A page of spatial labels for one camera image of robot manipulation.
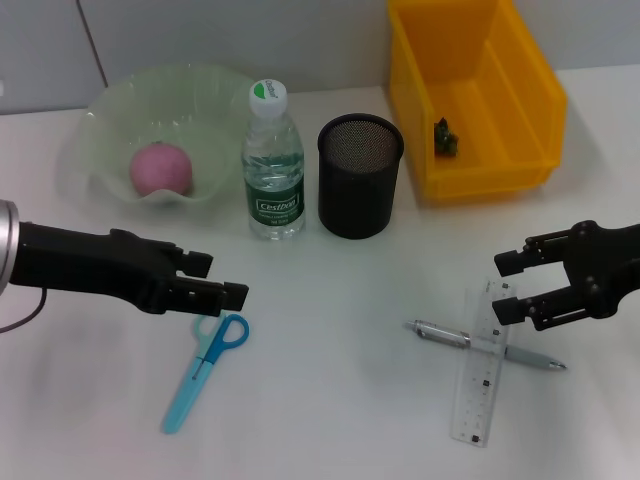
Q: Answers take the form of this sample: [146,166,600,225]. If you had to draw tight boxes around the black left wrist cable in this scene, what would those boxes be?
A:
[0,287,49,335]

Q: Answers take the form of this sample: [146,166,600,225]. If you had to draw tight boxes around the clear plastic ruler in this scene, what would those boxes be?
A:
[449,279,517,448]

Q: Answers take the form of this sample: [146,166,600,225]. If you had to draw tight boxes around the green glass fruit bowl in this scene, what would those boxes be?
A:
[56,63,262,210]

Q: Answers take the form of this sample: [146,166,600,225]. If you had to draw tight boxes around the black mesh pen holder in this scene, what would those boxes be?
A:
[315,113,406,242]

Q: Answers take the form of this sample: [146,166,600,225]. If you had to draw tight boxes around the blue and teal scissors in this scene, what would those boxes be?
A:
[160,312,251,436]

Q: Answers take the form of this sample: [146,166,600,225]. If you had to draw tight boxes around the silver grey pen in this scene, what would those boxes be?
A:
[402,318,569,373]

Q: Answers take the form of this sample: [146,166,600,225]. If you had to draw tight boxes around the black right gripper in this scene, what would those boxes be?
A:
[490,219,640,333]

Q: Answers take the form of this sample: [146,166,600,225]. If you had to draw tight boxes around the clear water bottle green label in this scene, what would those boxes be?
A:
[240,79,308,242]

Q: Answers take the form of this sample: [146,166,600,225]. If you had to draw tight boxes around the pink peach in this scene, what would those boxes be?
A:
[129,141,194,198]

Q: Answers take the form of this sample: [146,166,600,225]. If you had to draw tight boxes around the yellow plastic bin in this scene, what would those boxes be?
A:
[386,0,570,207]

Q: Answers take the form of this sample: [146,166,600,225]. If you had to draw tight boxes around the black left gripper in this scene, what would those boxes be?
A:
[11,222,250,318]

